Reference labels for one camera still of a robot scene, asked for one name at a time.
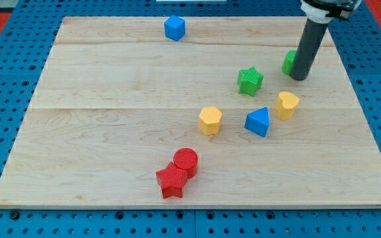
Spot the green star block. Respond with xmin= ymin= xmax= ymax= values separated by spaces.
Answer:
xmin=237 ymin=67 xmax=263 ymax=97

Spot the blue cube block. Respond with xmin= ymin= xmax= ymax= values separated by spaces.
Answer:
xmin=164 ymin=15 xmax=186 ymax=42

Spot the yellow hexagon block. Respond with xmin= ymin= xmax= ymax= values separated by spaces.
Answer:
xmin=198 ymin=106 xmax=222 ymax=136

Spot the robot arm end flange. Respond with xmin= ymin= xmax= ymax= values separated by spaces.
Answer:
xmin=300 ymin=0 xmax=362 ymax=24

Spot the red star block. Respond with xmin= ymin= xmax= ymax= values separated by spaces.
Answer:
xmin=156 ymin=163 xmax=188 ymax=199

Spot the yellow heart block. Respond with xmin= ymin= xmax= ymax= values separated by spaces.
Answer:
xmin=275 ymin=91 xmax=300 ymax=121

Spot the green round block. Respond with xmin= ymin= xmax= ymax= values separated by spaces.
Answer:
xmin=281 ymin=50 xmax=297 ymax=75

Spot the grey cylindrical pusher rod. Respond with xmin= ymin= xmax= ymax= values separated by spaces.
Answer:
xmin=289 ymin=19 xmax=328 ymax=81

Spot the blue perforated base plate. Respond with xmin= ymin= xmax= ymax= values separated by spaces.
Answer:
xmin=0 ymin=0 xmax=381 ymax=237

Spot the red cylinder block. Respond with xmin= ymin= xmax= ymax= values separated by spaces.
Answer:
xmin=173 ymin=147 xmax=198 ymax=179

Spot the wooden board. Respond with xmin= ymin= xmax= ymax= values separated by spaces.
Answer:
xmin=0 ymin=17 xmax=381 ymax=210

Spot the blue triangle block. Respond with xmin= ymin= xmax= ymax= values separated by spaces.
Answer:
xmin=244 ymin=107 xmax=270 ymax=138

